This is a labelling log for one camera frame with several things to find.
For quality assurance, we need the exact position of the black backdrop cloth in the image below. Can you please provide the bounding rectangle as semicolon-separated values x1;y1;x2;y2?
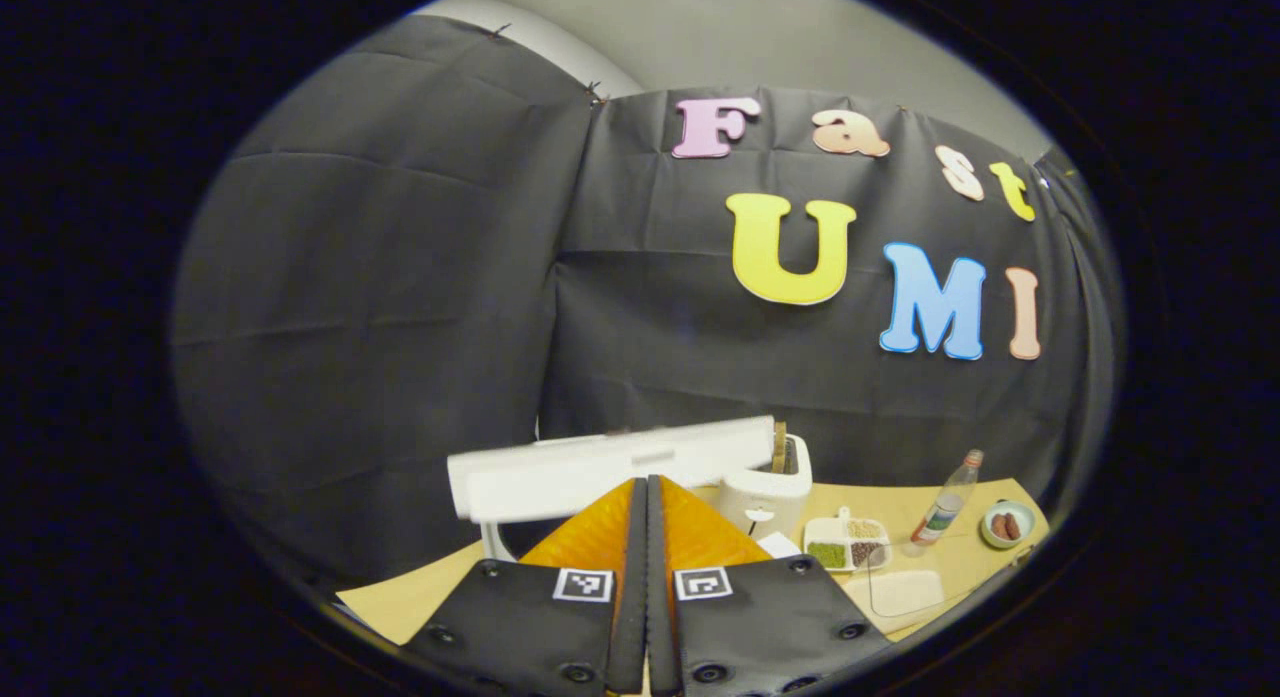
170;15;1126;588

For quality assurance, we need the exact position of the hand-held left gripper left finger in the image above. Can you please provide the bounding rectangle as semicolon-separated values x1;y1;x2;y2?
403;475;651;696

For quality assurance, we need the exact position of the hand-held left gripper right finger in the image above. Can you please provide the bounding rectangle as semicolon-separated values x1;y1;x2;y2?
648;474;893;696

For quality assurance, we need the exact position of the white compartment tray with grains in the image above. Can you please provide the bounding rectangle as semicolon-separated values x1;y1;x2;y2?
803;506;892;574

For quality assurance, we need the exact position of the white rice container clear lid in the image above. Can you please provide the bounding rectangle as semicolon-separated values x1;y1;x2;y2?
843;542;947;619

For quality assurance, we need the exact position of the light green plate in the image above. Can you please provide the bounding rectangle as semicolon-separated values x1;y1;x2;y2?
981;500;1037;551

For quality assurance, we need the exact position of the white rice cooker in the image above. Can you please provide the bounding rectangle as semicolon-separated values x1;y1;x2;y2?
446;415;777;566

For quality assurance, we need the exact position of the white toaster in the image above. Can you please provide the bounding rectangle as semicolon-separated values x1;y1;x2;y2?
717;432;814;540

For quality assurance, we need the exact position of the clear plastic bottle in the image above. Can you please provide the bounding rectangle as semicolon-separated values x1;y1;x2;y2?
909;449;986;548

